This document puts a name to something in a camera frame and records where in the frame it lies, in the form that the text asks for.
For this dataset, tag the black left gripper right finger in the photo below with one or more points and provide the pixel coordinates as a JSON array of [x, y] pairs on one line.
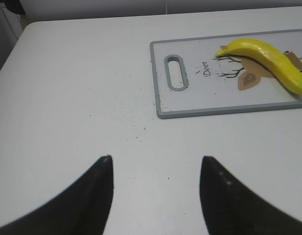
[[231, 208]]

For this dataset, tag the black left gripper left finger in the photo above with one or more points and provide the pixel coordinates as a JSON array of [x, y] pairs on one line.
[[81, 209]]

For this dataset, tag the yellow plastic banana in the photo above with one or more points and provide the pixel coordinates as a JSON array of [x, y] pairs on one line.
[[268, 56]]

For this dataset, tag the grey-rimmed white cutting board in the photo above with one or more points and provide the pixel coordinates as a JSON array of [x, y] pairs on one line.
[[189, 81]]

